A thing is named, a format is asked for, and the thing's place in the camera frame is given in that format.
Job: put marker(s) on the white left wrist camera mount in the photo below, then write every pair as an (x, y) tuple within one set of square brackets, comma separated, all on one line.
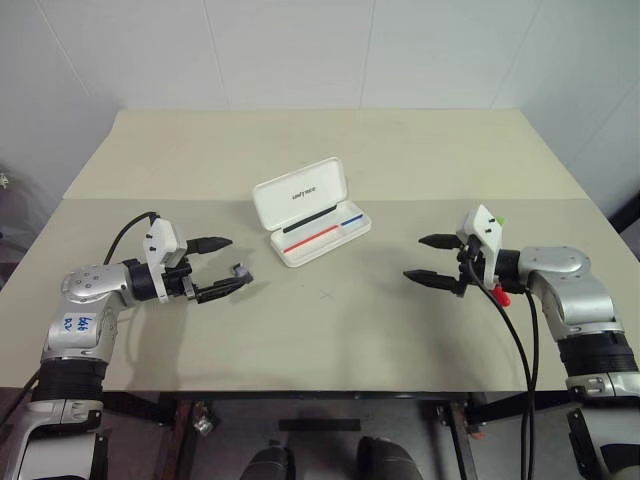
[(160, 240)]

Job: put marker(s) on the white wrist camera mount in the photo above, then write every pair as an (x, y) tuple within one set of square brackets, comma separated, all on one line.
[(160, 240), (482, 225)]

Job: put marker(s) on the thin blue pen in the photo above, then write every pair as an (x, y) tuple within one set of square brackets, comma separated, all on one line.
[(352, 220)]

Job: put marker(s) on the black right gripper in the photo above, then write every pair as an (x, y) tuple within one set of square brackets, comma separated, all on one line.
[(462, 262)]

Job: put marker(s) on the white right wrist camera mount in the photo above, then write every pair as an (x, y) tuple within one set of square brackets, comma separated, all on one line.
[(482, 225)]

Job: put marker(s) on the black pen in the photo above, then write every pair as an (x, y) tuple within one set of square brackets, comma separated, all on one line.
[(307, 220)]

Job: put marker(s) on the thin red pen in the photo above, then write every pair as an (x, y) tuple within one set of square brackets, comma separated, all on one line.
[(310, 238)]

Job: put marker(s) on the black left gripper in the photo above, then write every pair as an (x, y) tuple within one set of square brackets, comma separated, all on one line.
[(179, 285)]

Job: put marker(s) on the black flat crossbar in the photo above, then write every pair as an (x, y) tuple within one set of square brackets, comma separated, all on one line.
[(320, 425)]

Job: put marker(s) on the dark background object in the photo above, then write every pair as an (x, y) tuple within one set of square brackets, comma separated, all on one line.
[(627, 210)]

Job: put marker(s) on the small green tag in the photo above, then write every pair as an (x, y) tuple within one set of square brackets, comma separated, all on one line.
[(499, 219)]

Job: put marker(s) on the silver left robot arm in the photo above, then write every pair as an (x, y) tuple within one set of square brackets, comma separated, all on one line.
[(85, 285)]

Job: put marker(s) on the white pen case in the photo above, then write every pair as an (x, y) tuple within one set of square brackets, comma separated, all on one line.
[(300, 192)]

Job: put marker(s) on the dark rounded shape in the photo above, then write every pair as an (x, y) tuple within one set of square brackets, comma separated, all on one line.
[(385, 460), (270, 462)]

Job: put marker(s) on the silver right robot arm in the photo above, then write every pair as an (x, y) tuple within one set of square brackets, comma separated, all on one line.
[(565, 270)]

